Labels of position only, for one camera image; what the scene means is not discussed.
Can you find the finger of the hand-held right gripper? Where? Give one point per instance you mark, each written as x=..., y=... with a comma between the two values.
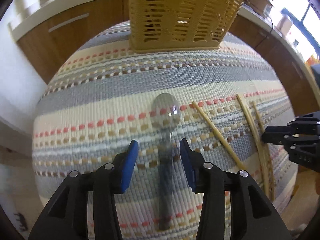
x=277, y=135
x=307, y=121

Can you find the wooden kitchen cabinet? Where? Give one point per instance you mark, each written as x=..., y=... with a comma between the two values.
x=75, y=45

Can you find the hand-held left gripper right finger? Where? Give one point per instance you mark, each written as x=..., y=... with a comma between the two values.
x=186, y=155

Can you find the yellow plastic utensil basket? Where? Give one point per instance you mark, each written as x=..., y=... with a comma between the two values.
x=175, y=17

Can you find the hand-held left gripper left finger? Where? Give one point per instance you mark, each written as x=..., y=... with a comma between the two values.
x=130, y=165

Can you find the wooden chopstick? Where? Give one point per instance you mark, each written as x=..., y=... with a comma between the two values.
x=252, y=132
x=217, y=135
x=260, y=122

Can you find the striped woven table mat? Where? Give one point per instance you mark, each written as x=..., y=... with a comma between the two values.
x=112, y=92

